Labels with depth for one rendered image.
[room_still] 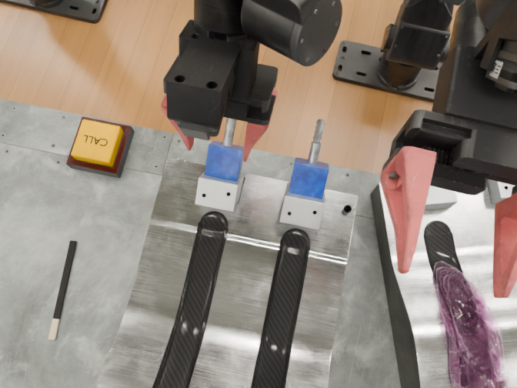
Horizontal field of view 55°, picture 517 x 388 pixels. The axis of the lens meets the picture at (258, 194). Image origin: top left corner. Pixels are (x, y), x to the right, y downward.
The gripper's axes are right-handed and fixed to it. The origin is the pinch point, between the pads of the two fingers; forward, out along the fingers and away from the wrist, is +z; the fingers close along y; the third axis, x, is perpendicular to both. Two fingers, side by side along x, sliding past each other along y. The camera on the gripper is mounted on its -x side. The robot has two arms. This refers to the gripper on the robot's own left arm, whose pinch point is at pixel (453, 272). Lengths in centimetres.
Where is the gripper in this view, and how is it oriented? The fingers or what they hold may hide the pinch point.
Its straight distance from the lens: 34.9
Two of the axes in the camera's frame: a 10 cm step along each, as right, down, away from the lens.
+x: 0.1, 2.5, 9.7
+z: -2.5, 9.4, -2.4
